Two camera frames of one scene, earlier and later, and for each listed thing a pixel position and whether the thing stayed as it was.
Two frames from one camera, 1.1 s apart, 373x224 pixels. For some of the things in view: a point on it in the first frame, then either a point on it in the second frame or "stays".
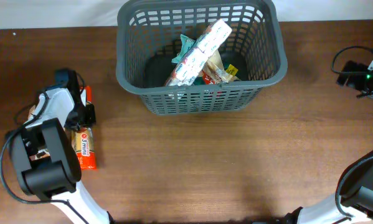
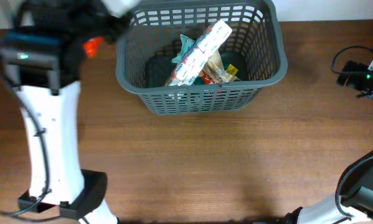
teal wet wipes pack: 187,42 stays
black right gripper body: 362,78 stays
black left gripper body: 83,115 → 95,20
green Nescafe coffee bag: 203,79 stays
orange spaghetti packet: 84,142 → 90,46
